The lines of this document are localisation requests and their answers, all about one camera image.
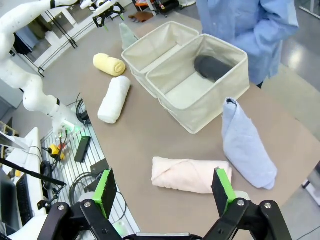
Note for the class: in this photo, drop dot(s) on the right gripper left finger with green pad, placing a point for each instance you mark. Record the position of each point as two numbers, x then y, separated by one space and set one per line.
105 190

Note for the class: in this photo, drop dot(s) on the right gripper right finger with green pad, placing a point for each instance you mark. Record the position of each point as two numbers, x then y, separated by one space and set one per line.
221 190

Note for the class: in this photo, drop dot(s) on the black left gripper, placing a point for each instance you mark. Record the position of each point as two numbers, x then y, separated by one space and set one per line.
105 7

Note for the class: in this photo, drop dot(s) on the light blue cone towel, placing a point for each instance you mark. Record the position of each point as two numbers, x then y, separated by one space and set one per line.
241 147

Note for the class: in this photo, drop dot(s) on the green cone folded towel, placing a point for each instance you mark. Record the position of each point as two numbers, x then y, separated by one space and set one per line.
128 37

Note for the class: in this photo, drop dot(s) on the brown cloth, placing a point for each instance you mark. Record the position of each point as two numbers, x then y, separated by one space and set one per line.
141 16

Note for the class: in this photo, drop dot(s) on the pink rolled towel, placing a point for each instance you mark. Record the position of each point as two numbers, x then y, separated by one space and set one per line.
185 175

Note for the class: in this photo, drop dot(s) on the flat black box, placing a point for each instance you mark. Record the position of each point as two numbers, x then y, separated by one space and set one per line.
83 148

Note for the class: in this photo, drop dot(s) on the orange and black machine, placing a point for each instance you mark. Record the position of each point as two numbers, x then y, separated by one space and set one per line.
155 6

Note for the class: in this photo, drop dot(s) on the yellow rolled towel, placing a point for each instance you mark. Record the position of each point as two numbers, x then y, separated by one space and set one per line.
108 64

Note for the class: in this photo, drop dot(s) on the beige fabric storage box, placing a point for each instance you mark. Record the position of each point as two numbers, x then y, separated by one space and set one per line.
160 42
200 110

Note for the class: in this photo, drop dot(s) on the yellow emergency stop button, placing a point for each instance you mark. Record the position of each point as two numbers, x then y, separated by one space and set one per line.
56 151

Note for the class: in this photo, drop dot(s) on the black tripod rod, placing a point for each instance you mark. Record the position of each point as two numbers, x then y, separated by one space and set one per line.
32 173

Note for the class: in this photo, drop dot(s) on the black keyboard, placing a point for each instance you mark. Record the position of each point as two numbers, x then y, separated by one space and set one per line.
25 200

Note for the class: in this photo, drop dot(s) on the white desk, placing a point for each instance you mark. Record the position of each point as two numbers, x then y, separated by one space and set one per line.
35 150

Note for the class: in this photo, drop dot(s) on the white rolled towel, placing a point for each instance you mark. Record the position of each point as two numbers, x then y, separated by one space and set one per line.
115 100

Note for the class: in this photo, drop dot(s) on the black computer monitor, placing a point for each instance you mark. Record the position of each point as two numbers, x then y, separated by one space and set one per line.
8 202

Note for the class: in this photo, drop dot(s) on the dark grey rolled towel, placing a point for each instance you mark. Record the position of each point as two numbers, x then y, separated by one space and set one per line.
211 68

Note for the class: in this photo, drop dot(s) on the person in blue shirt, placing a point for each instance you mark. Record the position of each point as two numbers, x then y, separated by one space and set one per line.
232 30

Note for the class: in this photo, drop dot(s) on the black metal stand frame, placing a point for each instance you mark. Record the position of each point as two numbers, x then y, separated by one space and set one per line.
62 32

